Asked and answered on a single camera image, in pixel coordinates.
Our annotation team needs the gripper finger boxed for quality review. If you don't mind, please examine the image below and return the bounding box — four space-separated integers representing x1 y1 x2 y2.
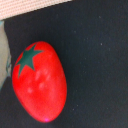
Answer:
0 21 11 89

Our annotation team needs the red toy tomato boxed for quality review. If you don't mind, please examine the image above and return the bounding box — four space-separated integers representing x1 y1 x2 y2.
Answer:
12 41 67 122

